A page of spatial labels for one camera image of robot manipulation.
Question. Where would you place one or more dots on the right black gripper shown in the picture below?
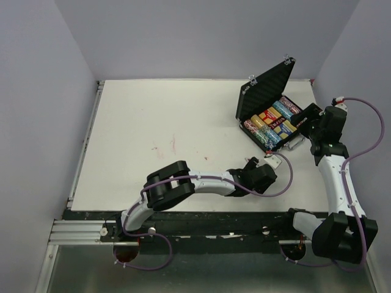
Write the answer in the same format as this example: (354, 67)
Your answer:
(319, 116)

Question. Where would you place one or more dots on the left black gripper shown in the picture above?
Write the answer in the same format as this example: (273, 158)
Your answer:
(250, 166)

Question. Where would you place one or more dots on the light blue chip stack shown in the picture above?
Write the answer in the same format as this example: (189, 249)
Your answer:
(280, 107)
(287, 114)
(272, 136)

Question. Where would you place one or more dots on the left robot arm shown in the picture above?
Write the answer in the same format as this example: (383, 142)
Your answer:
(176, 182)

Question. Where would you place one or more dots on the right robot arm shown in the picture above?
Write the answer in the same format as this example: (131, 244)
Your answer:
(346, 233)

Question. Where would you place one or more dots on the green blue chip row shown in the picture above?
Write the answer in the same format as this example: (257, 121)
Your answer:
(264, 140)

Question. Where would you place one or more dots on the red white chip row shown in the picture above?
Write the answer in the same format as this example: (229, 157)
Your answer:
(251, 127)

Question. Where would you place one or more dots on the gold chip row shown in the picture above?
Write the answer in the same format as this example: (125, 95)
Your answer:
(258, 122)

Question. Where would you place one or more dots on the red card deck box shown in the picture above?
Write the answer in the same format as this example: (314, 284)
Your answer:
(270, 115)

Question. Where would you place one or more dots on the black poker case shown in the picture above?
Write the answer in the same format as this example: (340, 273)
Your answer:
(258, 95)

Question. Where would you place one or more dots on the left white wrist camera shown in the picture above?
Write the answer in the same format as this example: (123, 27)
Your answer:
(272, 160)

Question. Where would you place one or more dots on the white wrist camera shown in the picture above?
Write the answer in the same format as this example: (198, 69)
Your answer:
(339, 103)
(272, 160)

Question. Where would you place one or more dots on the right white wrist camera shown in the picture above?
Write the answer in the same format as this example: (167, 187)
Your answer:
(339, 103)

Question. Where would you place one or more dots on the aluminium table edge rail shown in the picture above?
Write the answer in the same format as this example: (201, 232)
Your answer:
(85, 143)

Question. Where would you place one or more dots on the aluminium frame rail left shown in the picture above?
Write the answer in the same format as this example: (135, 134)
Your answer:
(75, 232)

